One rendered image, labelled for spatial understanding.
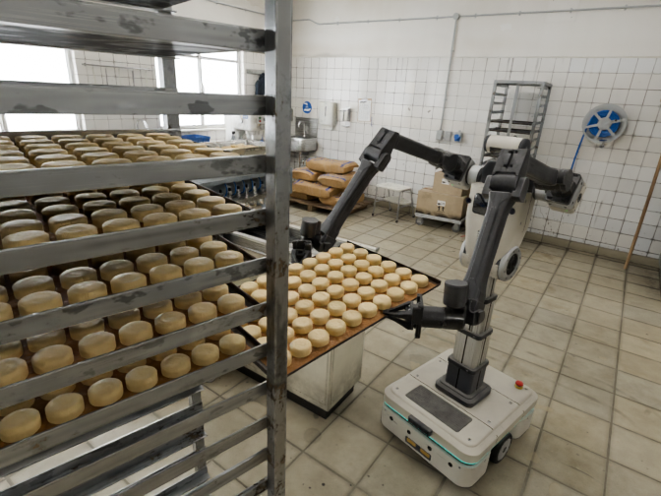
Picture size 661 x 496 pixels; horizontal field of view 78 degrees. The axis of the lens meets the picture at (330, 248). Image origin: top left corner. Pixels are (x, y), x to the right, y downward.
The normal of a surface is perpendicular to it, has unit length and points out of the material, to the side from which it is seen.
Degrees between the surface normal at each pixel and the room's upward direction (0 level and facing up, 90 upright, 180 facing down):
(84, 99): 90
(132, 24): 90
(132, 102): 90
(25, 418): 0
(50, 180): 90
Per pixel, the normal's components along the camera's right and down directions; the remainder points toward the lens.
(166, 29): 0.65, 0.30
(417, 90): -0.59, 0.26
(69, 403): 0.05, -0.93
